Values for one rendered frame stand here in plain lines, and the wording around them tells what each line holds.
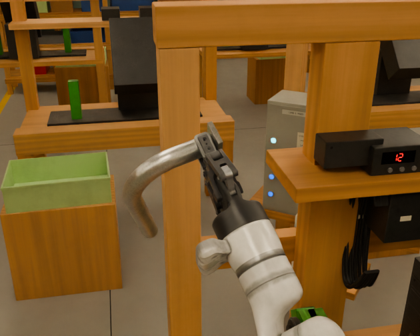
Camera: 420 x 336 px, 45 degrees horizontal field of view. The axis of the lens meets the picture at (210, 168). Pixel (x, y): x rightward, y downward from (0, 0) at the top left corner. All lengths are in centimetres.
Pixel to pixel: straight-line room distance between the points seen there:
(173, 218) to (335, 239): 46
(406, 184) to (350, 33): 39
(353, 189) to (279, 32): 41
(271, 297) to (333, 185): 63
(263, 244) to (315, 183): 59
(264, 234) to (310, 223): 75
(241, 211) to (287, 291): 12
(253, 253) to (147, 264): 300
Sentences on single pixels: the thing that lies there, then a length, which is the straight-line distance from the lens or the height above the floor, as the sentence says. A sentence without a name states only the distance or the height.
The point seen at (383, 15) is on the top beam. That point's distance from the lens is 129.
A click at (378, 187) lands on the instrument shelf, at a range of 128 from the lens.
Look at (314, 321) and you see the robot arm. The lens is 64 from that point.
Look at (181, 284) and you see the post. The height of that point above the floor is 122.
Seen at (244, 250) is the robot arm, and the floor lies 171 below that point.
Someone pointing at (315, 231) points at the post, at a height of 134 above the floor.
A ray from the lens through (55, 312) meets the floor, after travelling 335.
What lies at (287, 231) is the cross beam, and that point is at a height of 127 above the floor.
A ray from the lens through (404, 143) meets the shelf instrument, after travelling 132.
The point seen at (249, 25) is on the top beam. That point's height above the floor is 190.
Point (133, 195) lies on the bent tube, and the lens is 77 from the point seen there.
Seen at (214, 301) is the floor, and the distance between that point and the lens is 329.
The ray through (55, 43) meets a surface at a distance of 788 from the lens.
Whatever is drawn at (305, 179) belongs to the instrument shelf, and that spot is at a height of 154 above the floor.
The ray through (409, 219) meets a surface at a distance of 139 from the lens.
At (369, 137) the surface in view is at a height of 163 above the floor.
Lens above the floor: 207
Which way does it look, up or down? 24 degrees down
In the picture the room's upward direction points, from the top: straight up
